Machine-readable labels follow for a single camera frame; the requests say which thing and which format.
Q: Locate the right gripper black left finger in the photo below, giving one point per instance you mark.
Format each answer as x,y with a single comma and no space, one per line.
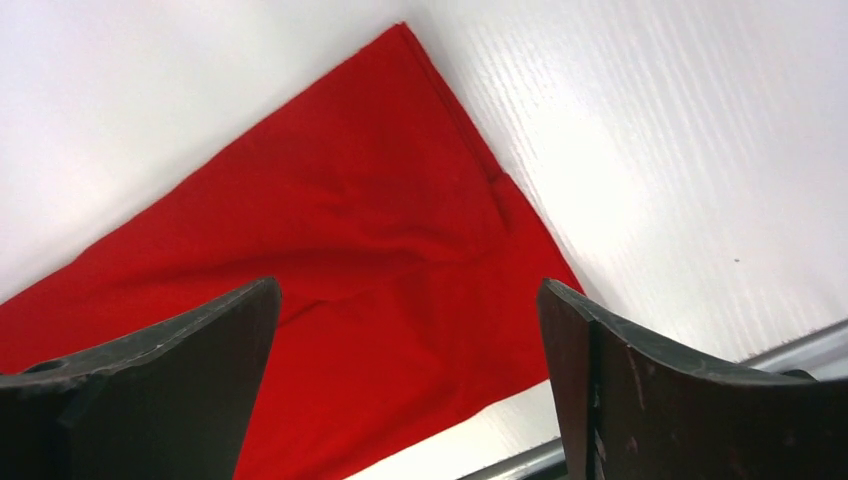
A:
170,401

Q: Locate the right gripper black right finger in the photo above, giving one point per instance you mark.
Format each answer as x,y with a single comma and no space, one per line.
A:
634,404

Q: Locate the red t shirt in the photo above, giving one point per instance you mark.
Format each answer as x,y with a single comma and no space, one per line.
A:
409,263

